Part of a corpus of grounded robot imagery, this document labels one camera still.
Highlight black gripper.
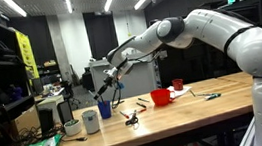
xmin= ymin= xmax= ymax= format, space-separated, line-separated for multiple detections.
xmin=90 ymin=74 xmax=117 ymax=102

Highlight blue capped marker pen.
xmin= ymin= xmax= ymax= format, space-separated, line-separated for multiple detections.
xmin=87 ymin=88 xmax=105 ymax=106

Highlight red cup with handle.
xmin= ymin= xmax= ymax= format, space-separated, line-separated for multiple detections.
xmin=149 ymin=87 xmax=177 ymax=108

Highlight blue plastic cup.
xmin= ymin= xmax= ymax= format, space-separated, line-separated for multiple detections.
xmin=96 ymin=100 xmax=113 ymax=120

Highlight dark green pen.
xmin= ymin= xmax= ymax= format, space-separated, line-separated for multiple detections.
xmin=115 ymin=99 xmax=126 ymax=106

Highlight black capped pen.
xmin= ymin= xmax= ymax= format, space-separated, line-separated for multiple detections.
xmin=136 ymin=100 xmax=147 ymax=111

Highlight red capped grey pen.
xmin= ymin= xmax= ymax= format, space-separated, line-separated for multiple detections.
xmin=135 ymin=107 xmax=148 ymax=115

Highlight small dark red cup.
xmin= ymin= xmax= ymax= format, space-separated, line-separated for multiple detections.
xmin=171 ymin=78 xmax=185 ymax=92

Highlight grey cylindrical can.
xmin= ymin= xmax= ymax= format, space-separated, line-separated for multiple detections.
xmin=80 ymin=108 xmax=101 ymax=135

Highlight black office chair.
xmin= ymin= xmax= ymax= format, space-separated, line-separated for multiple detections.
xmin=60 ymin=79 xmax=82 ymax=110

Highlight black speaker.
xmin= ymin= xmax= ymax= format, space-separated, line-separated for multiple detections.
xmin=38 ymin=107 xmax=57 ymax=135
xmin=56 ymin=100 xmax=75 ymax=126

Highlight white bowl green contents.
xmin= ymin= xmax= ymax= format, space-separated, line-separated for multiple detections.
xmin=62 ymin=117 xmax=84 ymax=137

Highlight white desk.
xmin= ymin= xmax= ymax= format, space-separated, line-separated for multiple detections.
xmin=34 ymin=87 xmax=69 ymax=126

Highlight cardboard box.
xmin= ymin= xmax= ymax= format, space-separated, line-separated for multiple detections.
xmin=8 ymin=104 xmax=41 ymax=134

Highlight white paper sheet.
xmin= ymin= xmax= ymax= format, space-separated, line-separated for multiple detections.
xmin=166 ymin=83 xmax=193 ymax=100

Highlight yellow banner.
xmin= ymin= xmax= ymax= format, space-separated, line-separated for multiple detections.
xmin=14 ymin=28 xmax=40 ymax=80

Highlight blue object on shelf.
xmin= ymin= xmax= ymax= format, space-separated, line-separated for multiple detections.
xmin=8 ymin=83 xmax=24 ymax=102

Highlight grey marker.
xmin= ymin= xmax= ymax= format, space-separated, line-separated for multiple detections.
xmin=196 ymin=91 xmax=213 ymax=98

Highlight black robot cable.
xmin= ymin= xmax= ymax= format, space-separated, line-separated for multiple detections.
xmin=128 ymin=49 xmax=164 ymax=66
xmin=107 ymin=77 xmax=126 ymax=110

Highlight black handled scissors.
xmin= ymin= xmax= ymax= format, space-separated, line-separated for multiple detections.
xmin=124 ymin=109 xmax=140 ymax=127

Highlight black cable with plug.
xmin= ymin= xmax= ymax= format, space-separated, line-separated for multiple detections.
xmin=61 ymin=132 xmax=89 ymax=145

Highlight black cable tangle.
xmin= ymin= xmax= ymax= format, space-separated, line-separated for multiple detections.
xmin=10 ymin=121 xmax=67 ymax=146

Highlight aluminium frame rail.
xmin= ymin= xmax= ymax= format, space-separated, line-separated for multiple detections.
xmin=233 ymin=116 xmax=260 ymax=146

